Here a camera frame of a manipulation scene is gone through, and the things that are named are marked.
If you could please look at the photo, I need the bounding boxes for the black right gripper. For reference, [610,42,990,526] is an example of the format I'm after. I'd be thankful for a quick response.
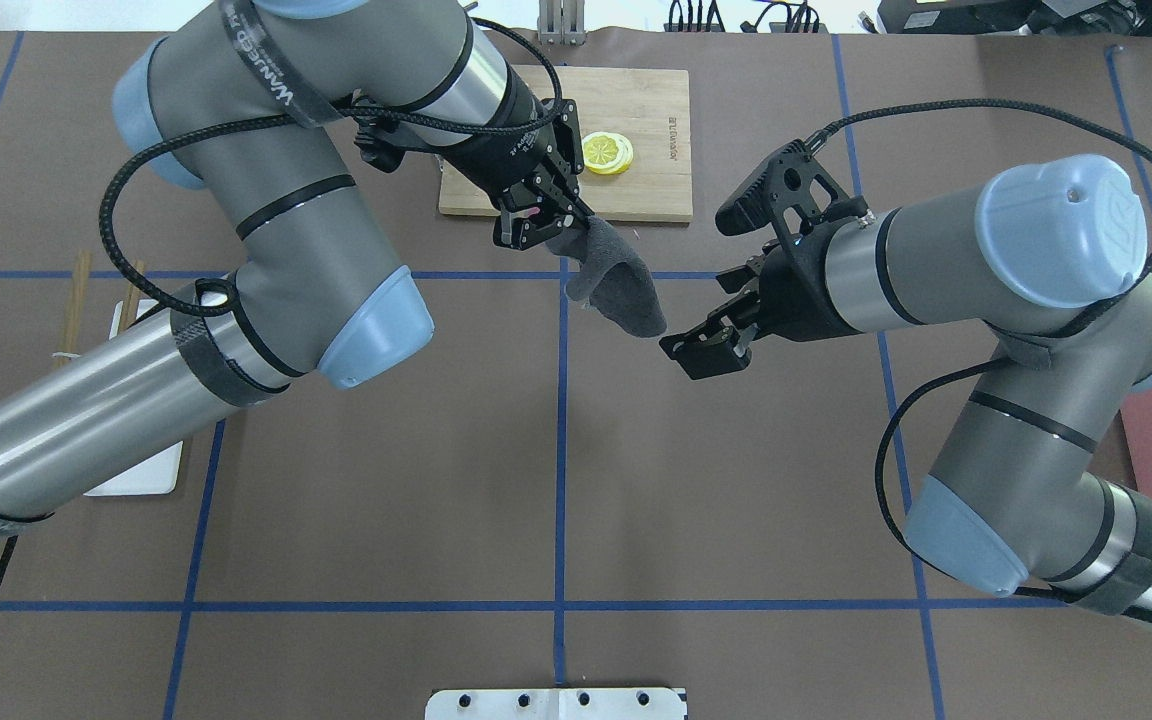
[658,225,861,381]

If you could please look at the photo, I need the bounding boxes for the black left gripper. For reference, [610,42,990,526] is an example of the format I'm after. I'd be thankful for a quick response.
[438,94,594,251]

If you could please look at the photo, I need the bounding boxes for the grey and pink cloth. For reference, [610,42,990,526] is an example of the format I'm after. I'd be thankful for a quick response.
[547,217,667,338]

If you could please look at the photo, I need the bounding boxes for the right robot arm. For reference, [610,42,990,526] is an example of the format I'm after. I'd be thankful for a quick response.
[660,150,1152,626]

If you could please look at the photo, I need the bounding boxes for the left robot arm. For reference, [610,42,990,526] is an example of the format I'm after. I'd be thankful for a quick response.
[0,1,589,550]

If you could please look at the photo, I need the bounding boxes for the yellow lemon slices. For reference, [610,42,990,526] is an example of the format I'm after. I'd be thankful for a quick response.
[581,131,635,176]

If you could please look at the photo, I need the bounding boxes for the bamboo cutting board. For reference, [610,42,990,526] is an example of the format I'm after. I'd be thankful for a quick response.
[438,65,694,223]

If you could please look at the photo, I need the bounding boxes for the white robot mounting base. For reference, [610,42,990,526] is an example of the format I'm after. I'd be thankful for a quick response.
[424,687,689,719]

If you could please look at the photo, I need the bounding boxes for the wooden rack rod right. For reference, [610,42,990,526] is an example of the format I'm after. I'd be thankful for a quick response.
[113,283,142,338]

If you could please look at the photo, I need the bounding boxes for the wooden rack rod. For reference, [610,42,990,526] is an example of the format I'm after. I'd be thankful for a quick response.
[52,249,93,369]
[113,283,142,338]

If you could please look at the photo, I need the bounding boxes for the white rectangular tray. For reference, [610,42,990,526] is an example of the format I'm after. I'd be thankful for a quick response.
[84,300,184,498]

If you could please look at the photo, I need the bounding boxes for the wooden rack rod left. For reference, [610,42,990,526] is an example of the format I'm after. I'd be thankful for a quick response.
[52,249,93,369]

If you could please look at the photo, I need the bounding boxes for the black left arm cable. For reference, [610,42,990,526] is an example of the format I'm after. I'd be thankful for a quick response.
[0,15,547,685]

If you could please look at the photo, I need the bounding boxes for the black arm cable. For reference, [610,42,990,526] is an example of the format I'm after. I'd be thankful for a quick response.
[0,15,547,685]
[801,97,1152,561]

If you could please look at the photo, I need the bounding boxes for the aluminium frame post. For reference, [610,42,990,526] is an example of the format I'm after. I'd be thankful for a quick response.
[536,0,588,47]

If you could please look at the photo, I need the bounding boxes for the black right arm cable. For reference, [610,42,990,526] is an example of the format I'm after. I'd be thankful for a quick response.
[801,97,1152,561]

